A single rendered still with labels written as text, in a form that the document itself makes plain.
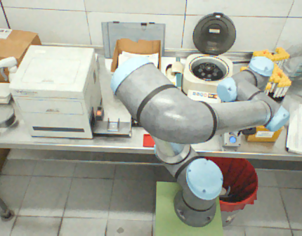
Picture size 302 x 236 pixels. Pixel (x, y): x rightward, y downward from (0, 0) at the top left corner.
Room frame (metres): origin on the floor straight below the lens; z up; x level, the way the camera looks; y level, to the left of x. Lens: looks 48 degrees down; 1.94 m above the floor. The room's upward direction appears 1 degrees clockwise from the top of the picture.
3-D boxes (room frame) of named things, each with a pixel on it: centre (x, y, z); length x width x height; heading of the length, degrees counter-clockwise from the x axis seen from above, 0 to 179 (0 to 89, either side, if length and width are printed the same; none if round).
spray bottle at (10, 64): (1.06, 0.64, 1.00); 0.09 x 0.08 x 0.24; 178
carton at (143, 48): (1.24, 0.07, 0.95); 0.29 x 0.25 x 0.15; 178
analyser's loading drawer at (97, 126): (0.85, 0.19, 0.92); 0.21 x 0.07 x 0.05; 88
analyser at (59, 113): (0.95, 0.38, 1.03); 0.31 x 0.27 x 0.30; 88
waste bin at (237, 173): (0.91, -0.44, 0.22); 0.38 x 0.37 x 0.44; 88
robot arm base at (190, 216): (0.49, -0.17, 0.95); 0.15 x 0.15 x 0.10
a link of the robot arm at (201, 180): (0.49, -0.17, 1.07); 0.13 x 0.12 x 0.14; 35
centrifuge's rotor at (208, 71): (1.18, -0.29, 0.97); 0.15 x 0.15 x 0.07
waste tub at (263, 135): (0.88, -0.50, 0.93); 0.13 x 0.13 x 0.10; 0
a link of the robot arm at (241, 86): (0.69, -0.28, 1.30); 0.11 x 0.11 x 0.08; 35
